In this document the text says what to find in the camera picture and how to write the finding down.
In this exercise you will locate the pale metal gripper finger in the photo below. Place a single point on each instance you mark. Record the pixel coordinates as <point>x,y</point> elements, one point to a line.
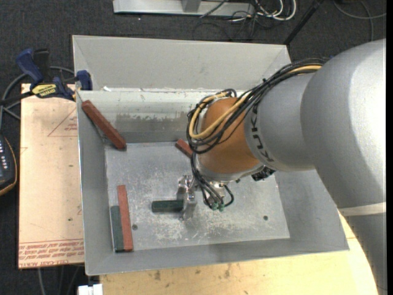
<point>183,189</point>
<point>189,206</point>

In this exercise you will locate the dark green block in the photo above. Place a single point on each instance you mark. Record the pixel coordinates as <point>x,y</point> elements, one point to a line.
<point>116,229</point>
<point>165,206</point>

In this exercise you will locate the grey metal bin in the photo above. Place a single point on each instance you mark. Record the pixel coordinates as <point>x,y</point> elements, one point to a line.
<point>159,171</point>

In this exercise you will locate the red-brown flat block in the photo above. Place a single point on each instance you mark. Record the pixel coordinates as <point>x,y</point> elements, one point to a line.
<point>104,124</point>
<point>126,218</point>
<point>183,147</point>

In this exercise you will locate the brown cardboard board red print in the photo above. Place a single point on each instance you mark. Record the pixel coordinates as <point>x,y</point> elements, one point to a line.
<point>49,171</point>

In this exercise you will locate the black cylinder on white bracket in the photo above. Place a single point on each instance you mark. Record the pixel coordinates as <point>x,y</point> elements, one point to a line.
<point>263,174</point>

